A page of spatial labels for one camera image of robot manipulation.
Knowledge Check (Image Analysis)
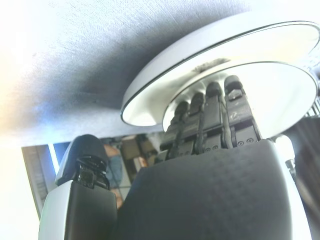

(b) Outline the white plate with grey print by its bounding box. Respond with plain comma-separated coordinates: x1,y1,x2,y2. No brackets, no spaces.
162,61,320,140
120,12,320,127

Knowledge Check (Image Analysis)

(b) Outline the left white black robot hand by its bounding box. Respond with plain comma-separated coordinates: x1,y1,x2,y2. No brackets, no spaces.
39,74,313,240

